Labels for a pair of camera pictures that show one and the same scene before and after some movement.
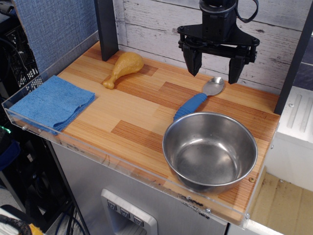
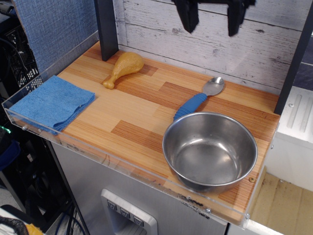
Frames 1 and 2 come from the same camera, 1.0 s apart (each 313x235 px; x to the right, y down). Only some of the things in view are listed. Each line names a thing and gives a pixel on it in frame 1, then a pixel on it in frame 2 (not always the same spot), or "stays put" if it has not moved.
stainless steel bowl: x=210 y=152 stays put
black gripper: x=218 y=35 to x=187 y=11
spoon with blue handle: x=211 y=87 stays put
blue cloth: x=52 y=105 stays put
